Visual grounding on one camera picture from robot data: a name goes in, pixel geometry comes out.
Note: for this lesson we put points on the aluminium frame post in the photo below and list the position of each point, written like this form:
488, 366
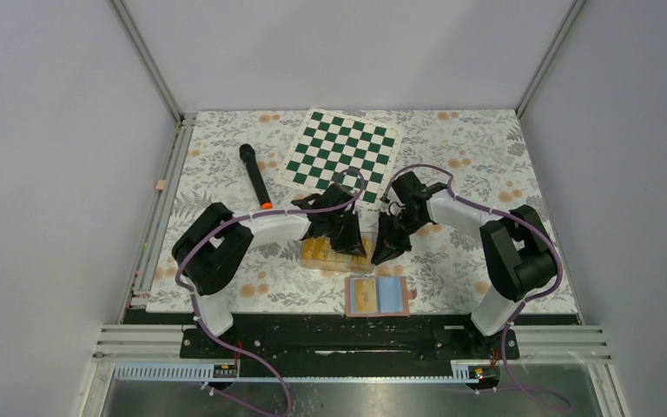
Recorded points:
562, 33
152, 69

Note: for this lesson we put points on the aluminium frame post left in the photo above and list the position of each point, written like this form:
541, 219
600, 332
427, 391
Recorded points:
152, 69

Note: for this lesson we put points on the single yellow credit card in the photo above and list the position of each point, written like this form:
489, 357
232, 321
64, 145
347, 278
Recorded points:
365, 296

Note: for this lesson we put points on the green white checkerboard mat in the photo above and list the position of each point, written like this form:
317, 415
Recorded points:
355, 152

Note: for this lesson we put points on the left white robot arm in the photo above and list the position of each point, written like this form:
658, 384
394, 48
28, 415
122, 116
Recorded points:
211, 250

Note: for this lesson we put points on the aluminium frame post right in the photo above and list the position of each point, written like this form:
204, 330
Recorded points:
562, 33

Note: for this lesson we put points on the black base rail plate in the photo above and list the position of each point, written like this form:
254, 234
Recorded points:
336, 346

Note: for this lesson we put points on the black marker orange cap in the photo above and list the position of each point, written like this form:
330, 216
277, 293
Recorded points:
248, 158

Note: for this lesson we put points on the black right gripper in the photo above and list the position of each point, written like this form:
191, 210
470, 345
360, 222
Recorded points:
388, 245

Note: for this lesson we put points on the yellow credit cards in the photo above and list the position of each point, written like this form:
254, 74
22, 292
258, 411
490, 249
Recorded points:
316, 250

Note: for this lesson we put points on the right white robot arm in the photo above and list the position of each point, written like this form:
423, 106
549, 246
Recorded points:
519, 255

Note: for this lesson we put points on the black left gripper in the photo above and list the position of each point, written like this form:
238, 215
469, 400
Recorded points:
353, 244

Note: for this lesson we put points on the tan leather card holder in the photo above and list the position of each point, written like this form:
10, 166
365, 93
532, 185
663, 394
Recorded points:
393, 296

